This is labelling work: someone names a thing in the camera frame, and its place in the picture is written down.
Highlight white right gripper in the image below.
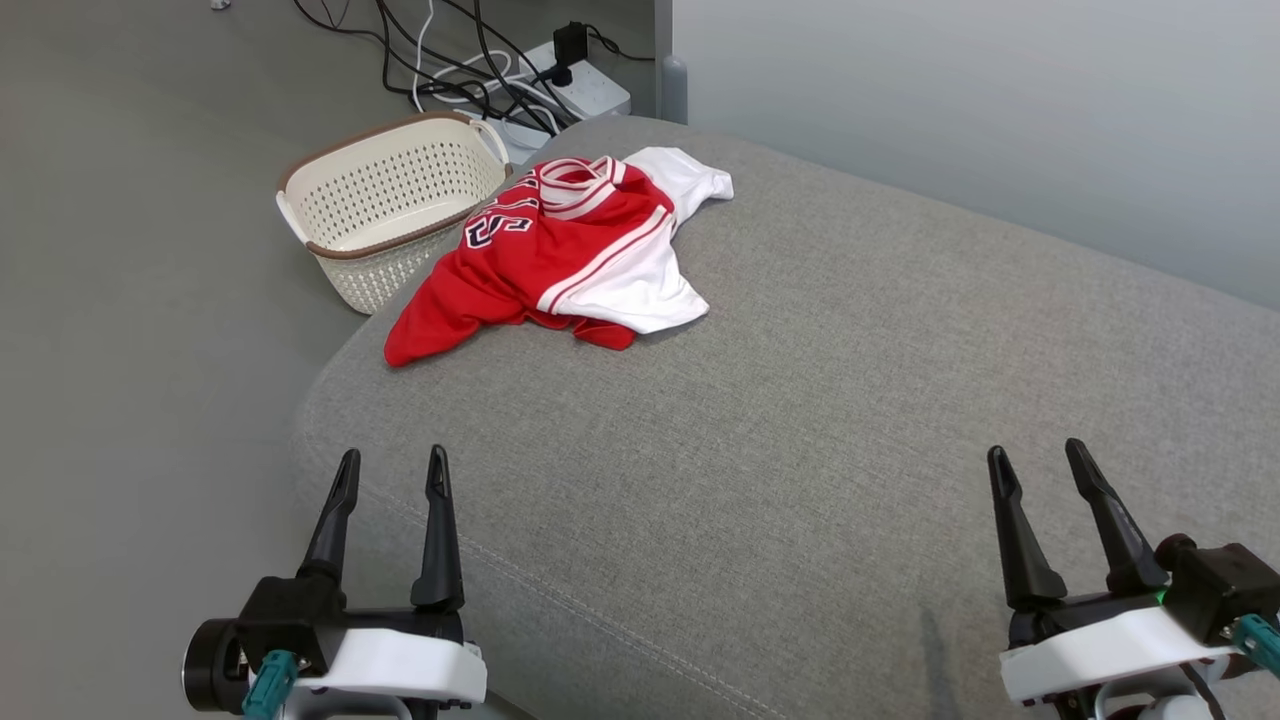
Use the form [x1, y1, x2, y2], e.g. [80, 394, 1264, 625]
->
[987, 438, 1243, 706]

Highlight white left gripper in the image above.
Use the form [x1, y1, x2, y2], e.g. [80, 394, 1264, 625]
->
[295, 445, 489, 720]

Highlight red jersey white sleeves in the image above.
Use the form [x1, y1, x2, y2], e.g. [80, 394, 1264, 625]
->
[384, 146, 734, 368]

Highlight cream perforated laundry basket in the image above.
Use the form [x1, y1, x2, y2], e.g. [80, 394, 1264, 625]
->
[276, 111, 513, 316]

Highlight white power strip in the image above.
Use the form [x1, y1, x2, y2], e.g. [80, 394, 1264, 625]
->
[500, 40, 632, 126]

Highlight black power adapter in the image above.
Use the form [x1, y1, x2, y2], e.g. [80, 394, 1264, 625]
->
[553, 22, 591, 86]

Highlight teal left camera connector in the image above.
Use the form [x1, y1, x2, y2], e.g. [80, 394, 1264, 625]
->
[240, 650, 300, 720]

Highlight teal camera connector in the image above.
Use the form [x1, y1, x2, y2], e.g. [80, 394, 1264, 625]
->
[240, 650, 300, 720]
[1230, 614, 1280, 677]

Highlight teal right camera connector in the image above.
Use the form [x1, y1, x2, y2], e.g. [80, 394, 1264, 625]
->
[1230, 614, 1280, 677]

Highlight white power cable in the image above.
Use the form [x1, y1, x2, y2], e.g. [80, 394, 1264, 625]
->
[412, 0, 541, 113]

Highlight grey partition post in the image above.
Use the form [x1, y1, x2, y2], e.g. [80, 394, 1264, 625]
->
[653, 0, 690, 126]

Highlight thin black adapter cable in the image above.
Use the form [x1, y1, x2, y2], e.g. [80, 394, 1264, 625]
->
[585, 28, 657, 63]

